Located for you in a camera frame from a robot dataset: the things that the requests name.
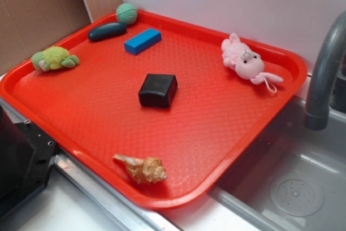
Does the grey sink faucet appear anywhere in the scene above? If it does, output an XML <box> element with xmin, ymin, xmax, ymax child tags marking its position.
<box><xmin>303</xmin><ymin>12</ymin><xmax>345</xmax><ymax>130</ymax></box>

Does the tan spiral seashell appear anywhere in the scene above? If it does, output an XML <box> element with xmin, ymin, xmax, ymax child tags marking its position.
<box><xmin>113</xmin><ymin>154</ymin><xmax>168</xmax><ymax>184</ymax></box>

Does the green textured ball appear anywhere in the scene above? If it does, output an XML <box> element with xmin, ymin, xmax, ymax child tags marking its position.
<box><xmin>116</xmin><ymin>3</ymin><xmax>138</xmax><ymax>25</ymax></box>

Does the pink plush bunny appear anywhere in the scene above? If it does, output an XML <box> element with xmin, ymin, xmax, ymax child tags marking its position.
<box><xmin>221</xmin><ymin>33</ymin><xmax>284</xmax><ymax>94</ymax></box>

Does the brown cardboard panel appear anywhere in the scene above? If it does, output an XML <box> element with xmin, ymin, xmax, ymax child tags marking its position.
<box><xmin>1</xmin><ymin>0</ymin><xmax>90</xmax><ymax>74</ymax></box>

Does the dark green toy cucumber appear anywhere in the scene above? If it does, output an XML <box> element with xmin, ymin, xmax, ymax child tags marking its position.
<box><xmin>87</xmin><ymin>22</ymin><xmax>127</xmax><ymax>42</ymax></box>

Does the black cube block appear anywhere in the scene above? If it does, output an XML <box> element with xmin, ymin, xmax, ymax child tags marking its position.
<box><xmin>138</xmin><ymin>74</ymin><xmax>178</xmax><ymax>109</ymax></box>

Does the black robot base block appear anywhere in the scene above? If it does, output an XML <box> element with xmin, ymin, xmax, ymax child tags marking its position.
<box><xmin>1</xmin><ymin>108</ymin><xmax>57</xmax><ymax>220</ymax></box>

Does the blue rectangular block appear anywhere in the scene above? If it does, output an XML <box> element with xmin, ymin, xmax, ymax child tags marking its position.
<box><xmin>124</xmin><ymin>28</ymin><xmax>162</xmax><ymax>55</ymax></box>

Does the red plastic tray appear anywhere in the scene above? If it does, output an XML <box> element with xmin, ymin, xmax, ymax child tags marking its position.
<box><xmin>1</xmin><ymin>11</ymin><xmax>308</xmax><ymax>209</ymax></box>

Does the green plush turtle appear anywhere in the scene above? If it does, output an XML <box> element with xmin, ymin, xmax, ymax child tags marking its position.
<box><xmin>30</xmin><ymin>46</ymin><xmax>79</xmax><ymax>72</ymax></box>

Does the grey plastic sink basin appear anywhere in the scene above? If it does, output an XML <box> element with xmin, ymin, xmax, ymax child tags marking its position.
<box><xmin>210</xmin><ymin>98</ymin><xmax>345</xmax><ymax>230</ymax></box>

